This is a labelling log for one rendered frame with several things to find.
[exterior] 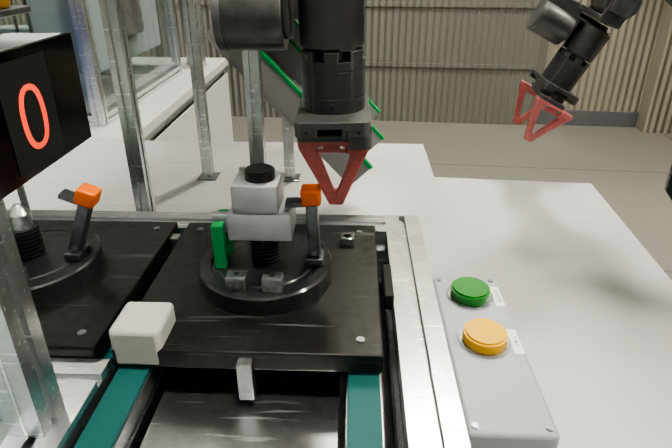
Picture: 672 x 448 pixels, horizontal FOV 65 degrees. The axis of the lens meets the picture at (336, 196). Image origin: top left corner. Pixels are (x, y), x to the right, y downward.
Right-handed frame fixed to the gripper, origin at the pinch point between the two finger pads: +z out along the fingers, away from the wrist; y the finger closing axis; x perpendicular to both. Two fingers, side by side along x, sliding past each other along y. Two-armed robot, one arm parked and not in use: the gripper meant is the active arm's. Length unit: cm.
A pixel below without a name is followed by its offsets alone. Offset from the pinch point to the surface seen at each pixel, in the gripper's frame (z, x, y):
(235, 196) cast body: -1.1, -9.5, 2.3
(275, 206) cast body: 0.0, -5.8, 2.3
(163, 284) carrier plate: 9.2, -18.3, 2.0
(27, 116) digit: -14.2, -16.4, 19.6
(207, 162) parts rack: 16, -28, -52
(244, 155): 20, -23, -65
